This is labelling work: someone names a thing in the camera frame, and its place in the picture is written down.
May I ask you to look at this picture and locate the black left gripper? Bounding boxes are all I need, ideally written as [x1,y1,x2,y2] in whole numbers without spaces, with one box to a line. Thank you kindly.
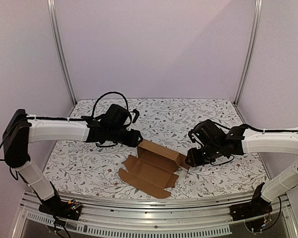
[107,127,143,147]

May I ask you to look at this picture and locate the brown cardboard box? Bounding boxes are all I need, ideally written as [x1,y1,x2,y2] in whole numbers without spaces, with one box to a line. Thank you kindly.
[118,140,190,199]

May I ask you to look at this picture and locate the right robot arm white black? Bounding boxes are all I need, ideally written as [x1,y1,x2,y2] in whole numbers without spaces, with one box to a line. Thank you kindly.
[185,119,298,218]

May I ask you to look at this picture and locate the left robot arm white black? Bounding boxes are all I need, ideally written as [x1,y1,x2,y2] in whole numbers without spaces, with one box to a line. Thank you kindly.
[0,104,143,215]

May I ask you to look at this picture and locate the floral patterned table mat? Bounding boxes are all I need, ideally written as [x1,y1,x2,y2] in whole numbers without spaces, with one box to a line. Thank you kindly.
[44,99,268,199]

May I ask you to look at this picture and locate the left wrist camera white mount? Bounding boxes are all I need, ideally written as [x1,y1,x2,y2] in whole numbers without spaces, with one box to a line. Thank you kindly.
[124,109,140,125]

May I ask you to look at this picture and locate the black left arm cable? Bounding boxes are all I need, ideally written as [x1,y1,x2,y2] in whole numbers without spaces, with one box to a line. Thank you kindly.
[91,91,129,119]

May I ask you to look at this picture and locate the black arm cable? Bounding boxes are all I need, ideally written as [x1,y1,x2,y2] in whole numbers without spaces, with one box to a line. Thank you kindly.
[91,91,129,119]
[210,119,298,167]

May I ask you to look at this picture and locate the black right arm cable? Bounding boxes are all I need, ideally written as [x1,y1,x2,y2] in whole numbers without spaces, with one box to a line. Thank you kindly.
[210,119,298,167]

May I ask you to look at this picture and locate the aluminium front rail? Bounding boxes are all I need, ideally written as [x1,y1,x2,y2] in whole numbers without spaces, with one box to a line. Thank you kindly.
[12,190,298,238]

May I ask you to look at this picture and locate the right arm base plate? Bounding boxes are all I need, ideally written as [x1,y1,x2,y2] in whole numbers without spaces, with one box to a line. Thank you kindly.
[229,202,273,221]

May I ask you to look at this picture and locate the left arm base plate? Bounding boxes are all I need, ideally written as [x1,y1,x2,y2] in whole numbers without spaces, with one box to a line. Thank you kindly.
[39,197,83,221]

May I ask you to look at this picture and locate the left aluminium frame post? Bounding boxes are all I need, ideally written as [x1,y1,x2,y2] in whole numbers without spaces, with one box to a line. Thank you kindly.
[47,0,77,106]

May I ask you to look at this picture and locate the aluminium frame post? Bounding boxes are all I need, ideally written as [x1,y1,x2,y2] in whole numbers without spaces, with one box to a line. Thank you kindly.
[47,0,77,106]
[233,0,263,108]

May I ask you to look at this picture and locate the right aluminium frame post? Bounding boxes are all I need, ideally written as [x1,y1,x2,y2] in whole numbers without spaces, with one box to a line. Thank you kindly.
[233,0,263,108]

